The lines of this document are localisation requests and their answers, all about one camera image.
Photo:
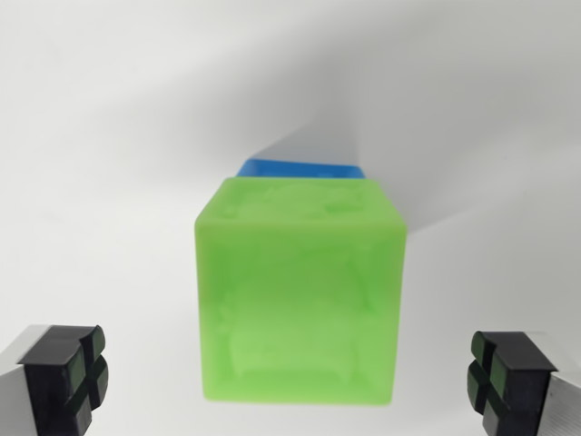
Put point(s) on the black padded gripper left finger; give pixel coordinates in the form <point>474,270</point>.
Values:
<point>50,386</point>

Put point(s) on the black padded gripper right finger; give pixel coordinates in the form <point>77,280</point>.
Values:
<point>522,386</point>

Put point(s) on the blue embossed cube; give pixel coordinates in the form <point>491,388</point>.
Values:
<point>295,169</point>

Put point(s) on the green embossed cube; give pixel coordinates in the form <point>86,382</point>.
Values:
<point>299,295</point>

